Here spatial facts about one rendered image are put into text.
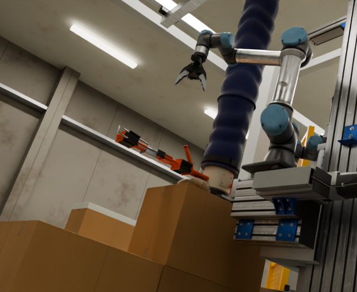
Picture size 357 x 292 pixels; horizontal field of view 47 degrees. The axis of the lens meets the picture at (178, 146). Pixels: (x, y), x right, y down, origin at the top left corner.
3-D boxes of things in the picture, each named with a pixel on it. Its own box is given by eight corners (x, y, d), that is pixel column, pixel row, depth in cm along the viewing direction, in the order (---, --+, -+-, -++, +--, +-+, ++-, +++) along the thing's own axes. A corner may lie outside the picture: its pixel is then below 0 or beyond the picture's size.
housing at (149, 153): (149, 159, 216) (152, 151, 218) (156, 157, 211) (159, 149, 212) (138, 153, 213) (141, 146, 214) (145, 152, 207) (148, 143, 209)
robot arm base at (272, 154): (302, 176, 179) (306, 156, 183) (279, 163, 172) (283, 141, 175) (275, 179, 191) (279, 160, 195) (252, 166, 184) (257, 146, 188)
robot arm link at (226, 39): (238, 42, 217) (219, 43, 223) (230, 28, 208) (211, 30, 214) (235, 54, 214) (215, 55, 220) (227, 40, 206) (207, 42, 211)
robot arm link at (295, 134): (297, 158, 187) (302, 131, 191) (291, 145, 176) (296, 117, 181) (272, 156, 193) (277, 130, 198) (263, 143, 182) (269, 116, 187)
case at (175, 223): (209, 288, 245) (225, 223, 260) (258, 298, 213) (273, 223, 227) (124, 259, 217) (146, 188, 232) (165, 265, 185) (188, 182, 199)
